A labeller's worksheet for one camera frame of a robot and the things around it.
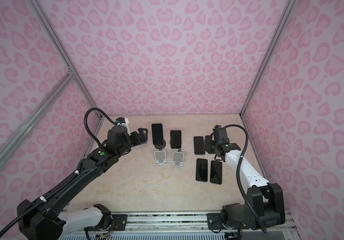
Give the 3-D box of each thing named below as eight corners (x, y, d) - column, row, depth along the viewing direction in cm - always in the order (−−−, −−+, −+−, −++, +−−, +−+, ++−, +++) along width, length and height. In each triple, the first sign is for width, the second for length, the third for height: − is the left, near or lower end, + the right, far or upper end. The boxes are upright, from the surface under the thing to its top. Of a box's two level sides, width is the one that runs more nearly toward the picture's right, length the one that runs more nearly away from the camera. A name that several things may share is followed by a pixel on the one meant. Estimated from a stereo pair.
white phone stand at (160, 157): (155, 164, 95) (154, 158, 89) (156, 156, 99) (154, 150, 93) (166, 164, 95) (165, 158, 89) (167, 156, 98) (166, 150, 93)
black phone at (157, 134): (154, 147, 103) (150, 132, 91) (155, 138, 108) (151, 123, 96) (163, 147, 103) (161, 132, 91) (164, 138, 108) (162, 123, 96)
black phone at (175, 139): (171, 149, 103) (170, 136, 92) (171, 143, 106) (170, 130, 95) (181, 149, 103) (181, 136, 92) (180, 143, 106) (181, 130, 95)
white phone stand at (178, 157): (172, 167, 94) (171, 162, 89) (172, 151, 101) (172, 145, 96) (184, 167, 94) (184, 162, 89) (183, 151, 101) (184, 145, 96)
